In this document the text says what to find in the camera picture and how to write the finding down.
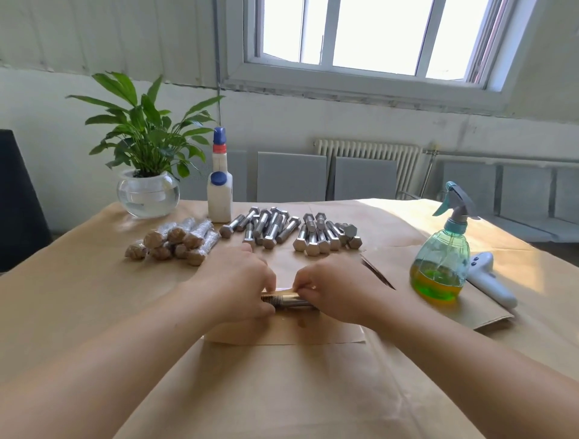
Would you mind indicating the stack of brown paper sheets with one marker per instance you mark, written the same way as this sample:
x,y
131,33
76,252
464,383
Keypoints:
x,y
434,312

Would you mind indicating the person's right hand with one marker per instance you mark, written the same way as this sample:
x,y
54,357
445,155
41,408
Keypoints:
x,y
342,288

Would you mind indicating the round glass vase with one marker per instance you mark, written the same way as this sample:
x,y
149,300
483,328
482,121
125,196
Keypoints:
x,y
147,196

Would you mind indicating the green leafy plant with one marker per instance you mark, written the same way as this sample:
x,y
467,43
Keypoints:
x,y
145,127

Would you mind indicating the white handheld controller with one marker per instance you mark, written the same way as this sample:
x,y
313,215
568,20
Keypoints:
x,y
491,279

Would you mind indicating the large brown paper table cover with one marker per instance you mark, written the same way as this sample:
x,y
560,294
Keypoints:
x,y
72,298

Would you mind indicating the white glue bottle blue cap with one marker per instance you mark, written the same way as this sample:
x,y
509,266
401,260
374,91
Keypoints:
x,y
220,194

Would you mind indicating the person's right forearm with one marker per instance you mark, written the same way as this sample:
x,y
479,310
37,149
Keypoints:
x,y
488,371

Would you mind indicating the steel hex bolt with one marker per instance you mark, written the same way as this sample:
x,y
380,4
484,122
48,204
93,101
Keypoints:
x,y
158,236

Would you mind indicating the grey hex bolt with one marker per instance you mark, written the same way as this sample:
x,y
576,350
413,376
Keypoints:
x,y
285,299

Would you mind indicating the white framed window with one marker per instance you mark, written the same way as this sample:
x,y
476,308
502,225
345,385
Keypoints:
x,y
380,41

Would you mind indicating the person's left forearm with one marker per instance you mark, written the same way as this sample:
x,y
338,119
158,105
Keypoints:
x,y
90,371

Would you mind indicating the grey chair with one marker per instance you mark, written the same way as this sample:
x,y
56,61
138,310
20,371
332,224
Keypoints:
x,y
240,176
365,178
541,199
291,176
469,188

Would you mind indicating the pile of steel bolts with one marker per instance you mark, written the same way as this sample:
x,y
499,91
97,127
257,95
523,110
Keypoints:
x,y
289,231

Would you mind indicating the person's left hand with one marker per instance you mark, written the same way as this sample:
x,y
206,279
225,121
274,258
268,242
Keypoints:
x,y
235,285

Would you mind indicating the black trash bin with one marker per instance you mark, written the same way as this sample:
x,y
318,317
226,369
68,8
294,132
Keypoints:
x,y
23,204

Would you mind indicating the white radiator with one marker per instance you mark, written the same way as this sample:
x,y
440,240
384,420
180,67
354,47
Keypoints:
x,y
366,154

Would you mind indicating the white vertical blind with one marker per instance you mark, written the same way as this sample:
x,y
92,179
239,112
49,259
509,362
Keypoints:
x,y
99,36

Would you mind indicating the green spray bottle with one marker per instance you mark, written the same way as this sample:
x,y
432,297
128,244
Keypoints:
x,y
441,267

